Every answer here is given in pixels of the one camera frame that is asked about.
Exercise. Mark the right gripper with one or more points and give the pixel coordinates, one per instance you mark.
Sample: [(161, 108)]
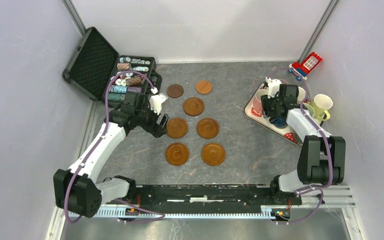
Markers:
[(266, 101)]

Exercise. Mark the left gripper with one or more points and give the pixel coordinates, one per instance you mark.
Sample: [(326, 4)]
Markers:
[(157, 130)]

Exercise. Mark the dark blue mug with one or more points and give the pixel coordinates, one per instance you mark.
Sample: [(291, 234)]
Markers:
[(279, 123)]

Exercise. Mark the dark brown coaster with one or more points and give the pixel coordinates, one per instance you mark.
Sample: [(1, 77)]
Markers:
[(175, 91)]

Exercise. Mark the grooved wooden coaster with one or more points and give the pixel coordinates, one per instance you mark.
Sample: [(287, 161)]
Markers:
[(193, 106)]

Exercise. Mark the light wooden coaster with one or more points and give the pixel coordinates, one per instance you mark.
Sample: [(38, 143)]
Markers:
[(204, 87)]

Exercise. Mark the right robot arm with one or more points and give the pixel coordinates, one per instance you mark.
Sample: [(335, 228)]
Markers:
[(321, 162)]

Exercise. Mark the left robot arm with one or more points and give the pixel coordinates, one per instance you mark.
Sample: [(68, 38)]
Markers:
[(76, 189)]

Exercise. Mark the strawberry pattern tray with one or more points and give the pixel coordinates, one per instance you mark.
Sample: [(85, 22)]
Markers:
[(288, 132)]

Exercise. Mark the cream pink mug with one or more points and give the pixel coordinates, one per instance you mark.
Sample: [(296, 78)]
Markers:
[(302, 95)]

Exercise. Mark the light green mug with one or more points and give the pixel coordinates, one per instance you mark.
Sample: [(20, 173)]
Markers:
[(310, 109)]

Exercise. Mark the red blue toy truck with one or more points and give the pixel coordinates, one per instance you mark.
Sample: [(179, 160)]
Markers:
[(302, 69)]

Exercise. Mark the yellow mug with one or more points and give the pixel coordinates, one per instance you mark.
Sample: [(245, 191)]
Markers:
[(321, 104)]

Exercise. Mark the black poker chip case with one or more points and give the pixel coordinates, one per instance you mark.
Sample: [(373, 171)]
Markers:
[(99, 71)]

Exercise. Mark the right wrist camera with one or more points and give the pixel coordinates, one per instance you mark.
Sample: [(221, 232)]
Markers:
[(273, 86)]

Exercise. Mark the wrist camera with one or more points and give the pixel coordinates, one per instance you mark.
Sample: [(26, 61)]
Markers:
[(156, 100), (273, 86)]

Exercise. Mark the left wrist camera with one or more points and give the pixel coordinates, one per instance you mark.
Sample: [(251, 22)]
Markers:
[(156, 100)]

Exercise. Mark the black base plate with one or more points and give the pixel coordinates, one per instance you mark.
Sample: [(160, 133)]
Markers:
[(209, 198)]

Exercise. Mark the aluminium frame rail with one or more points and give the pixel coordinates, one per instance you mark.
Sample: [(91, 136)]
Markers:
[(335, 197)]

